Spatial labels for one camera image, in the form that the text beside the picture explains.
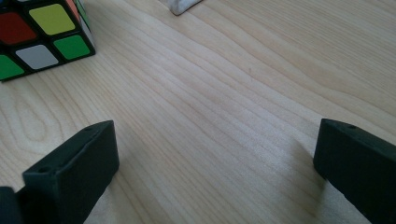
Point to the colourful puzzle cube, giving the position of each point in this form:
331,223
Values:
46,31

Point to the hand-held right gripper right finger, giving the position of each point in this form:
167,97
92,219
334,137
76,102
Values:
361,168

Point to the clear bag with white trim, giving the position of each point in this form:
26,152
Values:
180,7

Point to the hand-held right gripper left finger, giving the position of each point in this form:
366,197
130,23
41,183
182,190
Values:
71,174

